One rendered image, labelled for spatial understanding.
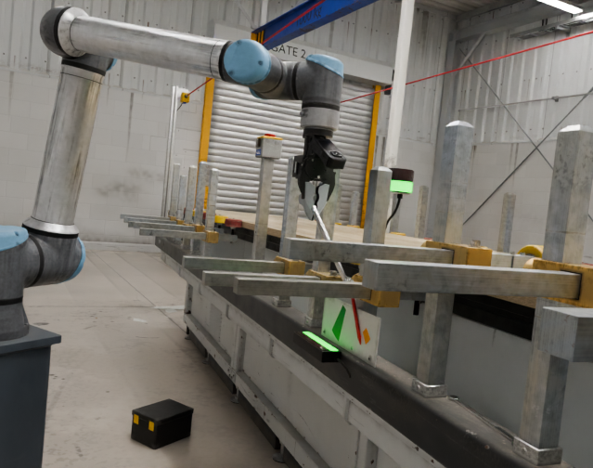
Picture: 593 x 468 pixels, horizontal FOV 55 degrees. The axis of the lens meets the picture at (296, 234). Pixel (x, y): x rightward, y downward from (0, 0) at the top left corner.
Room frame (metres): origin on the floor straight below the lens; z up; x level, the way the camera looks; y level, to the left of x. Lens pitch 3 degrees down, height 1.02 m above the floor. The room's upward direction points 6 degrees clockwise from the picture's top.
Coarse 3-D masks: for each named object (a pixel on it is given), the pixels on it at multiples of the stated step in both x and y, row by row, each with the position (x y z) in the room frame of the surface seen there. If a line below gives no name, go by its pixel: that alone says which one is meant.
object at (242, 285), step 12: (240, 288) 1.05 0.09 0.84; (252, 288) 1.06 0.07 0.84; (264, 288) 1.07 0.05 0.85; (276, 288) 1.08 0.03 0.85; (288, 288) 1.09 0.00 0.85; (300, 288) 1.10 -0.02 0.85; (312, 288) 1.11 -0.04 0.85; (324, 288) 1.12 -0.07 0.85; (336, 288) 1.13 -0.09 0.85; (348, 288) 1.14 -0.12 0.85; (360, 288) 1.15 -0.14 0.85; (420, 300) 1.20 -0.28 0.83
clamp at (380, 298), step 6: (354, 276) 1.25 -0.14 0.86; (360, 276) 1.21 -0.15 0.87; (372, 294) 1.15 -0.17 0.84; (378, 294) 1.13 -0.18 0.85; (384, 294) 1.13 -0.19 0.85; (390, 294) 1.14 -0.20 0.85; (396, 294) 1.14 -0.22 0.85; (366, 300) 1.17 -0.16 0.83; (372, 300) 1.15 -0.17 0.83; (378, 300) 1.13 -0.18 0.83; (384, 300) 1.13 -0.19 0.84; (390, 300) 1.14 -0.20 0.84; (396, 300) 1.14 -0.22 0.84; (378, 306) 1.13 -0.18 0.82; (384, 306) 1.13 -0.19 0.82; (390, 306) 1.14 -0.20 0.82; (396, 306) 1.14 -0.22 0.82
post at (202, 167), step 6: (204, 162) 2.82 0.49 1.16; (204, 168) 2.82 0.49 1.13; (204, 174) 2.82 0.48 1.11; (198, 180) 2.84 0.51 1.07; (204, 180) 2.83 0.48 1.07; (198, 186) 2.83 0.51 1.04; (204, 186) 2.83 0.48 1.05; (198, 192) 2.82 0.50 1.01; (204, 192) 2.83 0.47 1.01; (198, 198) 2.82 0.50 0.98; (198, 204) 2.82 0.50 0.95; (198, 210) 2.82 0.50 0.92; (198, 216) 2.82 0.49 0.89; (198, 222) 2.82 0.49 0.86; (192, 240) 2.84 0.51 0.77; (198, 240) 2.82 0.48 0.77; (192, 246) 2.83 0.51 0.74; (198, 246) 2.82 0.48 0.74
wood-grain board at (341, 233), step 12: (228, 216) 2.98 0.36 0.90; (240, 216) 3.15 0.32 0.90; (252, 216) 3.35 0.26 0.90; (276, 216) 3.81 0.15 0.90; (252, 228) 2.46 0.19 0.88; (276, 228) 2.23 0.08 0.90; (300, 228) 2.43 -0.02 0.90; (312, 228) 2.55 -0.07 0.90; (336, 228) 2.82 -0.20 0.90; (348, 228) 2.98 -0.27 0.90; (360, 228) 3.16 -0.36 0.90; (348, 240) 1.92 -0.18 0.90; (360, 240) 1.99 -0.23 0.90; (384, 240) 2.15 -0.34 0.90; (396, 240) 2.24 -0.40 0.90; (408, 240) 2.34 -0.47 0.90; (420, 240) 2.44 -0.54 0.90; (492, 252) 2.13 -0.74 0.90; (516, 300) 1.01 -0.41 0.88; (528, 300) 0.98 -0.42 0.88
